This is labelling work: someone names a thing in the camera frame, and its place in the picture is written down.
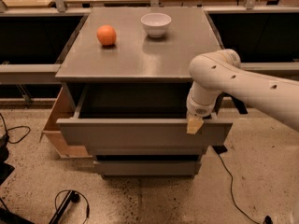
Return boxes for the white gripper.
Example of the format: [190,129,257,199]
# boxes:
[186,92,219,134]

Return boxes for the grey top drawer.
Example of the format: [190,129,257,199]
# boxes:
[55,84,234,151]

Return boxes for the grey drawer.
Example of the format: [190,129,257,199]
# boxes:
[90,148,207,155]
[93,161,201,176]
[55,84,234,151]

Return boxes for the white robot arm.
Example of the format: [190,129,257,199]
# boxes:
[186,49,299,134]

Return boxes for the grey drawer cabinet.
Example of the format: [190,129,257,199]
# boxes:
[55,6,235,179]

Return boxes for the grey bottom drawer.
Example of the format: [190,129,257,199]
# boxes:
[93,161,201,176]

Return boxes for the grey middle drawer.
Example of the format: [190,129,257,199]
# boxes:
[90,148,207,155]

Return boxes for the black power adapter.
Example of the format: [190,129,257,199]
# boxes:
[213,146,228,155]

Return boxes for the white ceramic bowl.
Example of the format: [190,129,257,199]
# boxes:
[141,13,172,37]

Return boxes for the orange fruit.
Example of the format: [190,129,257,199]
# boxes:
[96,25,117,46]

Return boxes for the brown cardboard box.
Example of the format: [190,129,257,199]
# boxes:
[43,89,90,158]

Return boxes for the black floor cable right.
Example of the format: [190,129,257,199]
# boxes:
[218,152,275,224]

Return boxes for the black floor cable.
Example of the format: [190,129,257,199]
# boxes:
[0,112,32,145]
[218,152,275,224]

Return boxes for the black tripod leg with cable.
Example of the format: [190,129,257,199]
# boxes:
[49,189,91,224]

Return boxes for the black floor cable left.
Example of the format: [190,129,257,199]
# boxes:
[0,112,32,145]

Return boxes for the grey metal railing frame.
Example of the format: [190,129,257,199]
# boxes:
[0,0,299,86]

